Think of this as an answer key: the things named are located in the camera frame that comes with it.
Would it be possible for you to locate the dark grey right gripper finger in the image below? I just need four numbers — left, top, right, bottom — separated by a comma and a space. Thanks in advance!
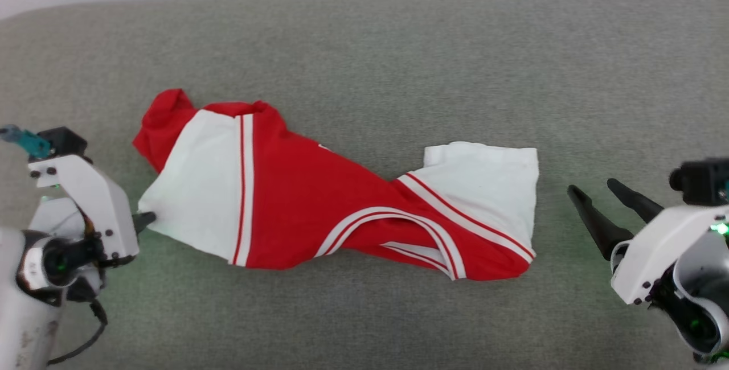
607, 178, 665, 223
567, 184, 634, 261

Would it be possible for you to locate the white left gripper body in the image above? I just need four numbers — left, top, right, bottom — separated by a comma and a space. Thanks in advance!
20, 154, 141, 303

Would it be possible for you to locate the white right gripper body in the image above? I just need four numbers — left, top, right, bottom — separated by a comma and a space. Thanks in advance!
611, 204, 729, 306

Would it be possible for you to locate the red and white striped shirt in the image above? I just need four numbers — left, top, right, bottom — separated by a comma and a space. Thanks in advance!
132, 88, 539, 282

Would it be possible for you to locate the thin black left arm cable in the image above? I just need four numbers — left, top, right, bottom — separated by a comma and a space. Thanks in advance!
48, 299, 109, 366

